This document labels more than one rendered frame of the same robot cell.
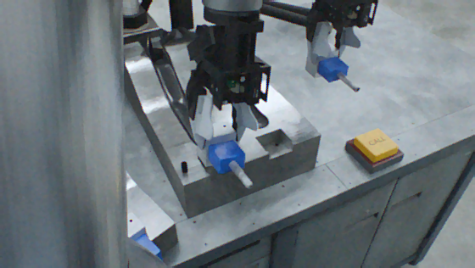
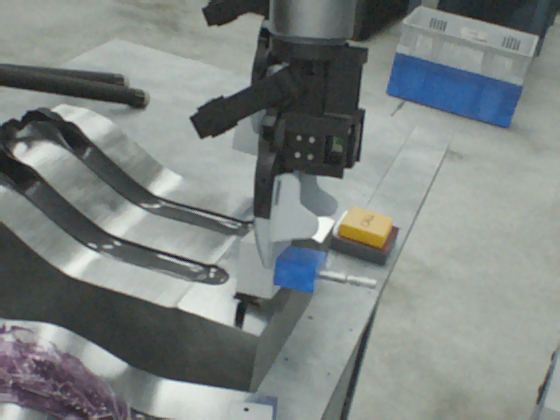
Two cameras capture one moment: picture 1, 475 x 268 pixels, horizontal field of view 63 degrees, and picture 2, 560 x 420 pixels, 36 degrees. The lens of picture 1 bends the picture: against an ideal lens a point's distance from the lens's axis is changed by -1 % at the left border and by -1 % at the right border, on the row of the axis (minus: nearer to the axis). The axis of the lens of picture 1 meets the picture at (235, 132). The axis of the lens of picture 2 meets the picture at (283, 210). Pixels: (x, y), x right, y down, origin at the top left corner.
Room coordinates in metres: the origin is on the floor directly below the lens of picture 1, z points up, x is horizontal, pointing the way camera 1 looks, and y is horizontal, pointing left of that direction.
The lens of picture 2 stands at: (-0.02, 0.57, 1.37)
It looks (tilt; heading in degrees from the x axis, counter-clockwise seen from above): 28 degrees down; 310
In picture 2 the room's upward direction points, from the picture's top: 11 degrees clockwise
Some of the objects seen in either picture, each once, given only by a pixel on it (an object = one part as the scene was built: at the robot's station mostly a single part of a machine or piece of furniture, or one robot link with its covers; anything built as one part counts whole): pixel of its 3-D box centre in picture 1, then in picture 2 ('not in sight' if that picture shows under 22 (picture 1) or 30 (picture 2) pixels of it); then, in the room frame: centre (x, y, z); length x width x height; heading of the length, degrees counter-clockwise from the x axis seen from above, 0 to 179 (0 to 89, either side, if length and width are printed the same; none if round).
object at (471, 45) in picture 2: not in sight; (467, 44); (2.05, -2.95, 0.28); 0.61 x 0.41 x 0.15; 24
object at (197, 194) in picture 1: (199, 89); (91, 219); (0.68, 0.08, 0.87); 0.50 x 0.26 x 0.14; 27
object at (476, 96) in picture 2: not in sight; (458, 79); (2.06, -2.95, 0.11); 0.61 x 0.41 x 0.22; 24
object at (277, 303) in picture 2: (218, 168); (259, 307); (0.45, 0.03, 0.87); 0.05 x 0.05 x 0.04; 27
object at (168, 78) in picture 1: (196, 74); (102, 188); (0.66, 0.08, 0.92); 0.35 x 0.16 x 0.09; 27
